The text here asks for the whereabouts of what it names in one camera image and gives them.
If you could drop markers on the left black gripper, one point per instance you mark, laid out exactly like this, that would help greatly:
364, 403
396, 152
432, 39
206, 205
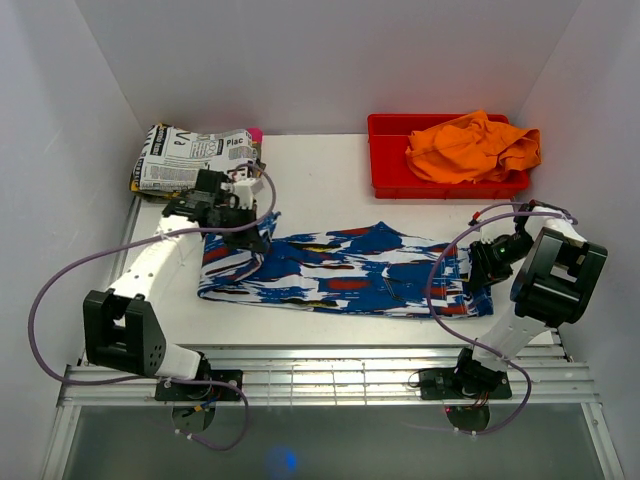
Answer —
249, 239

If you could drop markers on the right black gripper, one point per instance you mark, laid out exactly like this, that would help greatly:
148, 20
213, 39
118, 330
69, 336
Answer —
483, 272

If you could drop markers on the blue white patterned trousers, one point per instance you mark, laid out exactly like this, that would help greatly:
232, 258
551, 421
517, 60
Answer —
373, 270

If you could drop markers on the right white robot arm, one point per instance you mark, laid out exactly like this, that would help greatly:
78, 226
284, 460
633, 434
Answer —
556, 271

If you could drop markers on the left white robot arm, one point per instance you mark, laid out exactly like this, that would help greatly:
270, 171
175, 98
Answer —
121, 328

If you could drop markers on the newspaper print folded trousers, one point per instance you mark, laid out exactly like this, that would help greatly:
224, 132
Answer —
166, 141

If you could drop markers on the orange trousers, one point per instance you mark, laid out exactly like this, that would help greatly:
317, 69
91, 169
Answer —
472, 148

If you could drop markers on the pink folded garment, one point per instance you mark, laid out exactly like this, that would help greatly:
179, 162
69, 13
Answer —
256, 134

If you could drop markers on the red plastic tray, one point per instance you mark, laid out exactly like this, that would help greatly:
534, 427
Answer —
391, 177

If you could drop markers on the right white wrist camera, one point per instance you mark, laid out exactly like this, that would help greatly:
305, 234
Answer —
487, 234

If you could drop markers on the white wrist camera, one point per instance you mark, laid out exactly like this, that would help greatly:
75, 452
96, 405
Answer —
240, 194
487, 234

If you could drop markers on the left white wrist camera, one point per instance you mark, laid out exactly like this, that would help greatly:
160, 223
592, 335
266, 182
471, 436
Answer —
240, 194

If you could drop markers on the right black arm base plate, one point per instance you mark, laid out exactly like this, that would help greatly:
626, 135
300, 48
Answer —
451, 383

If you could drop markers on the aluminium frame rail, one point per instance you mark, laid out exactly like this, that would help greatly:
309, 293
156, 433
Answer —
381, 376

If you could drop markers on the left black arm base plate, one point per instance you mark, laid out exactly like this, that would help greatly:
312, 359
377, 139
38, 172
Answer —
170, 391

